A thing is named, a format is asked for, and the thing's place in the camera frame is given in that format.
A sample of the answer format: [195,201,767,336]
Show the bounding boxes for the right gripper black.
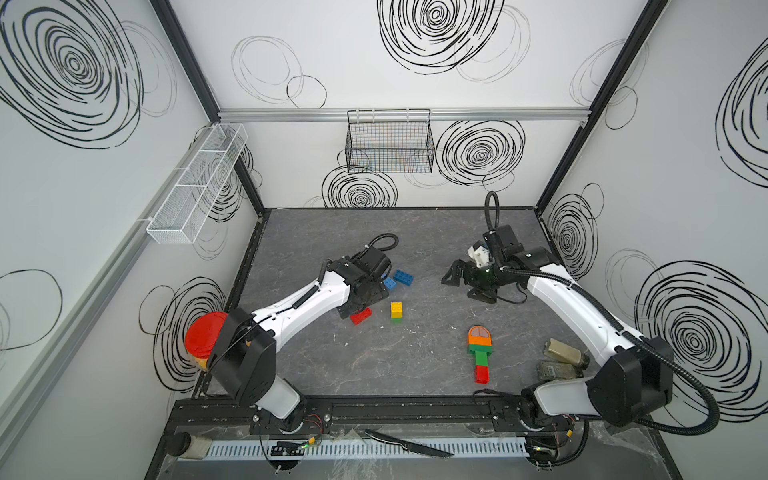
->
[439,260,504,300]

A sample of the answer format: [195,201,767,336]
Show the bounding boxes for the light blue lego brick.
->
[383,277,397,291]

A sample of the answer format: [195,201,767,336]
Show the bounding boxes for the red long lego brick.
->
[350,308,372,326]

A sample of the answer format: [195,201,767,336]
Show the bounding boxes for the yellow small lego brick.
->
[390,302,404,319]

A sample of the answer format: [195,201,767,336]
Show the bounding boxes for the orange half-round lego piece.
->
[468,325,491,342]

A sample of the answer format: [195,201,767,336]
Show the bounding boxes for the orange long lego brick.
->
[468,336,492,347]

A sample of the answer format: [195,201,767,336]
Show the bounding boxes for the red small lego brick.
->
[474,365,490,385]

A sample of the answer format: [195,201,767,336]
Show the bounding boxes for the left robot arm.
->
[206,233,399,431]

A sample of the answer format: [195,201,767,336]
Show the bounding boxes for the dark blue lego brick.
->
[393,270,414,286]

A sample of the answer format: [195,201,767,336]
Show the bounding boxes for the glass bottle tan lid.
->
[543,338,590,370]

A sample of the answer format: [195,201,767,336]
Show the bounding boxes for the glass jar green contents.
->
[536,361,584,382]

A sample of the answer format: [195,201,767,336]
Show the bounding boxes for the red-lidded jar yellow contents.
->
[184,312,227,371]

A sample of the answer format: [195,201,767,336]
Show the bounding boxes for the black knife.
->
[364,429,454,458]

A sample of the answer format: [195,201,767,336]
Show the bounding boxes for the white roll black cap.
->
[165,432,213,460]

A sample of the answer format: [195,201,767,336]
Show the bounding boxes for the black wire basket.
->
[344,108,436,173]

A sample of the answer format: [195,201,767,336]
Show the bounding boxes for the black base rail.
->
[165,390,585,436]

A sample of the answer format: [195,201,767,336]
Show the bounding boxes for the white slotted cable duct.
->
[203,437,529,461]

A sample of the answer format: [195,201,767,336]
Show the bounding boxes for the clear plastic wall shelf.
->
[146,123,248,245]

